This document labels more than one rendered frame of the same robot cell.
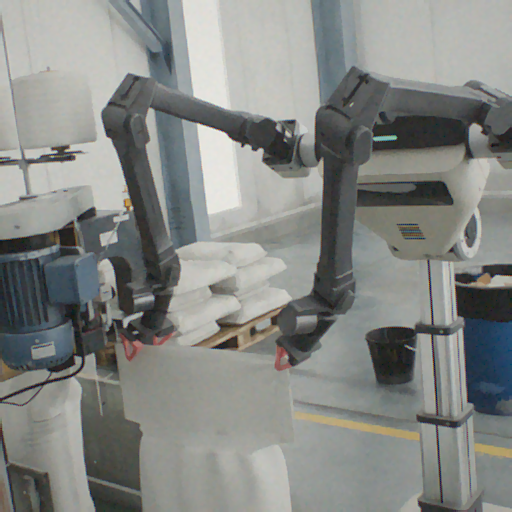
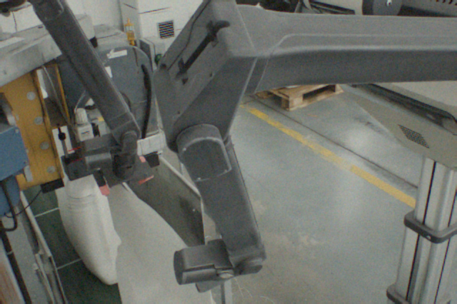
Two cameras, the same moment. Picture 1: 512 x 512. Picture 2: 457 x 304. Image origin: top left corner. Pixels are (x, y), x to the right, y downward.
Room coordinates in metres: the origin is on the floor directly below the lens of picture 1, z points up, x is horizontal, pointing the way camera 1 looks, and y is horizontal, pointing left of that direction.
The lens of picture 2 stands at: (0.95, -0.36, 1.70)
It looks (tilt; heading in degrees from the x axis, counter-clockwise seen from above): 30 degrees down; 23
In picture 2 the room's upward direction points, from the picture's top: 4 degrees counter-clockwise
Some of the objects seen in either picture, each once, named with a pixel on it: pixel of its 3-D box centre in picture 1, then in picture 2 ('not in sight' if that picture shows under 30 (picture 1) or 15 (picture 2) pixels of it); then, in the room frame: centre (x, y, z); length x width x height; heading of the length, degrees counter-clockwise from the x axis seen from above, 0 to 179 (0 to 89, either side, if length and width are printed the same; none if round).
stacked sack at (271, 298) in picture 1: (245, 305); not in sight; (5.32, 0.13, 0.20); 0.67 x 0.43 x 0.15; 142
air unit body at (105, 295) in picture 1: (103, 299); (86, 136); (1.84, 0.39, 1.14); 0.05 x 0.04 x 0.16; 142
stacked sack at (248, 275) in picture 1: (239, 273); not in sight; (5.32, 0.14, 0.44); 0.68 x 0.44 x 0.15; 142
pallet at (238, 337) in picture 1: (197, 333); (309, 73); (5.19, 0.48, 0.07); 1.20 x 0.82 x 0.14; 144
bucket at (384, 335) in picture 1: (393, 356); not in sight; (4.09, -0.69, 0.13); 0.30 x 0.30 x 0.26
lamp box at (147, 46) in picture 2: not in sight; (153, 55); (2.08, 0.30, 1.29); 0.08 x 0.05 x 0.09; 52
